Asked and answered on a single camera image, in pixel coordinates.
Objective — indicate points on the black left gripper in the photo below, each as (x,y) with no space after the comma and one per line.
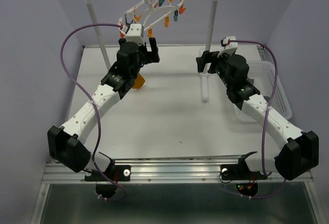
(149,56)

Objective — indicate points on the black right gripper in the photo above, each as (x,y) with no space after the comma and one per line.
(211,56)

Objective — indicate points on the orange brown sock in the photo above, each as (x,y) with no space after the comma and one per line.
(139,82)

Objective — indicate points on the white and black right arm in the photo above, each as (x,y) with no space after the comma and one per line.
(286,149)

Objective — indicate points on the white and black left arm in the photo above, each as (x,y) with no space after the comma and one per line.
(66,143)

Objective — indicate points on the white clip hanger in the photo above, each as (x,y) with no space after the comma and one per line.
(152,13)

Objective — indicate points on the orange clothes peg right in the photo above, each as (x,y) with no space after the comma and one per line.
(150,33)

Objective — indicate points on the yellow clothes peg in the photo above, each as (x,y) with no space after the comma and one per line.
(167,21)

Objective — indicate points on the teal clothes peg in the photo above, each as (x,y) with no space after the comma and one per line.
(175,16)
(126,21)

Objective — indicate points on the teal clothes peg right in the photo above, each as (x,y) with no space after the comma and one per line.
(175,16)

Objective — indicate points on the grey sock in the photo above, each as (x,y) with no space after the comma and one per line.
(252,82)

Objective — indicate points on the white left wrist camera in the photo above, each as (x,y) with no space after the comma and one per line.
(134,33)

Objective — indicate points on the aluminium mounting rail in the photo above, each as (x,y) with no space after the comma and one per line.
(176,191)

